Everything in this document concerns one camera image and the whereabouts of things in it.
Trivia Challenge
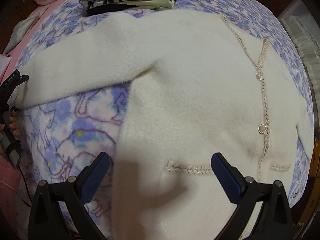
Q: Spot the white fleece cardigan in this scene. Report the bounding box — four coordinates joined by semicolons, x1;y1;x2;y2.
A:
14;10;314;239

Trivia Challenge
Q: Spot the person's left hand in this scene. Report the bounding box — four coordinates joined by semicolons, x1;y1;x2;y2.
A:
8;111;20;137

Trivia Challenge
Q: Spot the blue cat print blanket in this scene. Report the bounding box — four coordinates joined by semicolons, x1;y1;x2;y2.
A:
15;0;316;240

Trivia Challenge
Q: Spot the clear plastic storage bag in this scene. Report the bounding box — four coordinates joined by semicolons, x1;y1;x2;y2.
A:
277;0;320;91

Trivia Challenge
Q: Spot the black cable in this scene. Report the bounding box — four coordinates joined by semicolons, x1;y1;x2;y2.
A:
15;164;33;208

